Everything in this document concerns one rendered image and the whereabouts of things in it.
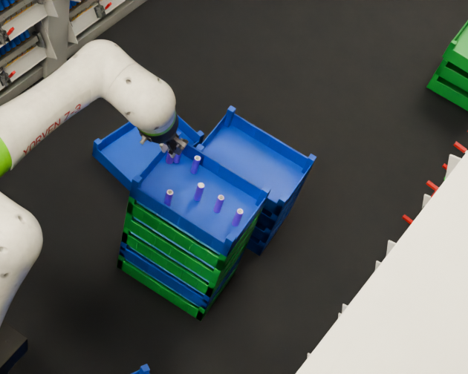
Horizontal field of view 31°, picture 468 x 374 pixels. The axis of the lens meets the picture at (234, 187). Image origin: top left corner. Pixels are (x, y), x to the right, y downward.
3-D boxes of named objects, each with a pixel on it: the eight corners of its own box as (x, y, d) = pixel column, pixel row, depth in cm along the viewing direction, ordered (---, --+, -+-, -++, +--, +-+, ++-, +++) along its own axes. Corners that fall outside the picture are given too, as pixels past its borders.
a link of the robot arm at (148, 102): (148, 132, 164) (183, 90, 165) (100, 93, 166) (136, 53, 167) (157, 150, 177) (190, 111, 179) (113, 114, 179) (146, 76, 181)
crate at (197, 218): (128, 196, 215) (131, 179, 208) (171, 146, 226) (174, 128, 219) (226, 257, 210) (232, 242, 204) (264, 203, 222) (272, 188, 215)
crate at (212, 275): (122, 226, 228) (125, 211, 221) (163, 178, 239) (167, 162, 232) (215, 286, 223) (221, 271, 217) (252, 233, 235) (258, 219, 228)
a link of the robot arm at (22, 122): (11, 182, 158) (15, 147, 149) (-32, 145, 160) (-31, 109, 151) (135, 87, 179) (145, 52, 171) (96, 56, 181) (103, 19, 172)
